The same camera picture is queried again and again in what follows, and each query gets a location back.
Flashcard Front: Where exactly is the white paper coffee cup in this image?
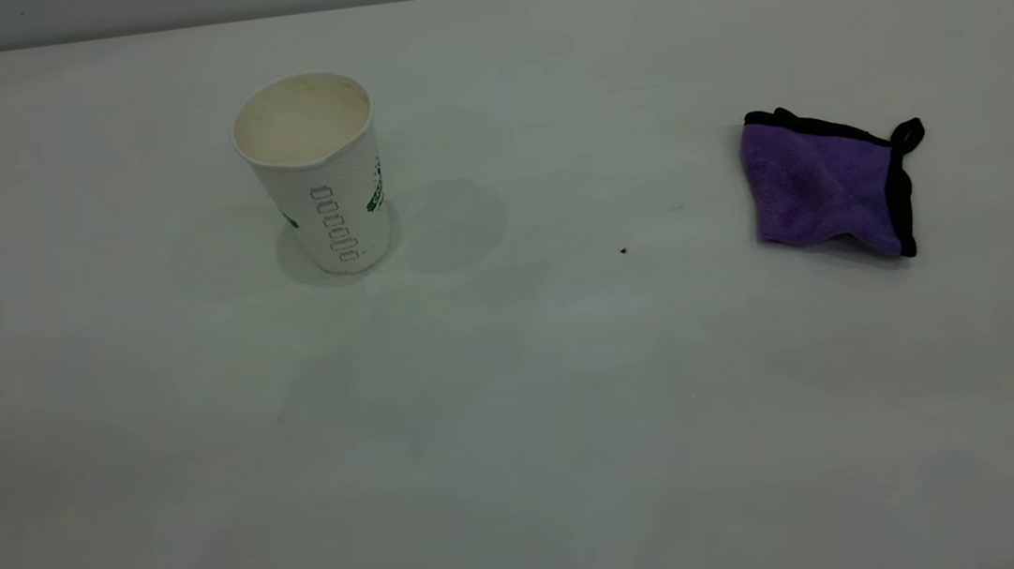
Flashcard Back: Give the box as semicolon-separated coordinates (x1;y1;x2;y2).
226;65;395;285

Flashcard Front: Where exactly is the purple cloth with black trim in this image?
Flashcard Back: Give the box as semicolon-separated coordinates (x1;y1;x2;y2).
737;92;939;276

